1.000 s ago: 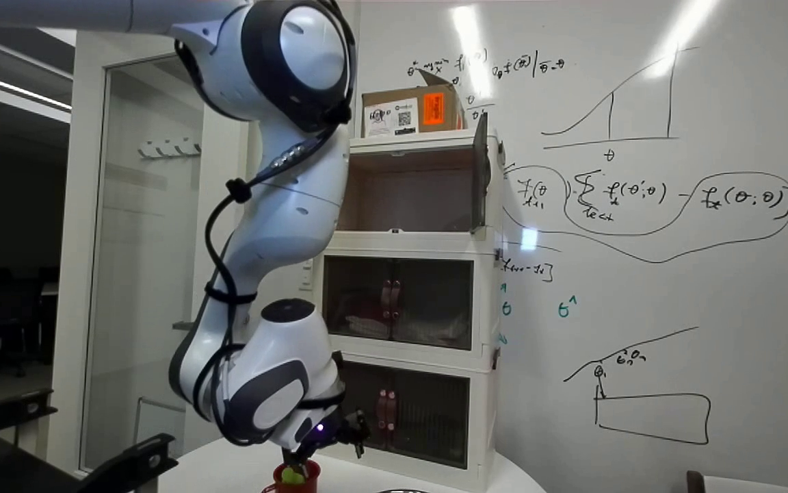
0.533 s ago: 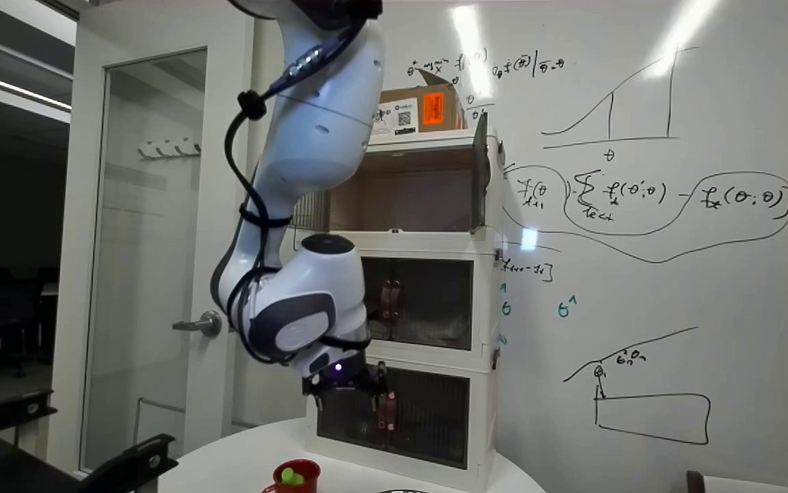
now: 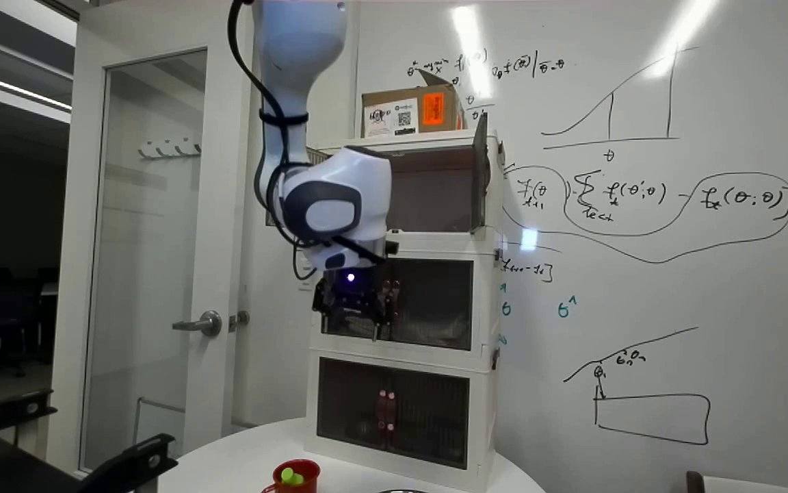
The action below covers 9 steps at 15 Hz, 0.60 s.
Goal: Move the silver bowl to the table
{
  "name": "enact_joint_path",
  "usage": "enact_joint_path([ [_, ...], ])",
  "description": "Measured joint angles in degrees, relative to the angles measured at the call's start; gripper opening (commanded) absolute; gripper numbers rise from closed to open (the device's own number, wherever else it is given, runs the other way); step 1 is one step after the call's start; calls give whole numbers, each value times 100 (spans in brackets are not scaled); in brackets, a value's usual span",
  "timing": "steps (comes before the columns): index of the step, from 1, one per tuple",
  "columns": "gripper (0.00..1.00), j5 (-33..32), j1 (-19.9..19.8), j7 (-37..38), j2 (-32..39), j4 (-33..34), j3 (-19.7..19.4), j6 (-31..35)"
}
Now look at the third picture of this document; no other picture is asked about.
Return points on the green ball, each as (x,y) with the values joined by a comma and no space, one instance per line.
(290,474)

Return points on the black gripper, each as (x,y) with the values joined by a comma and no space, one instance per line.
(350,290)

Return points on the white chair with wood frame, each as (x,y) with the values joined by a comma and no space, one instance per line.
(751,486)

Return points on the white stacked cabinet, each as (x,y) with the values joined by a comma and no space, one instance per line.
(430,243)

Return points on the wall whiteboard with writing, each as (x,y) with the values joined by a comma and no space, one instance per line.
(685,290)

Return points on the red cup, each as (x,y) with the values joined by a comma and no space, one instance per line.
(306,479)

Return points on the cardboard box with labels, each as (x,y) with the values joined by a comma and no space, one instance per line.
(436,111)

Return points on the white louvered cabinet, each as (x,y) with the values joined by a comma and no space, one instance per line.
(430,302)

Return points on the white glass panel door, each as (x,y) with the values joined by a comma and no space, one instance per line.
(183,227)

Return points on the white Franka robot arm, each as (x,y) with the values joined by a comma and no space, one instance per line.
(329,194)

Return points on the white coat hook rail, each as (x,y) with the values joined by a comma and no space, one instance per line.
(166,148)

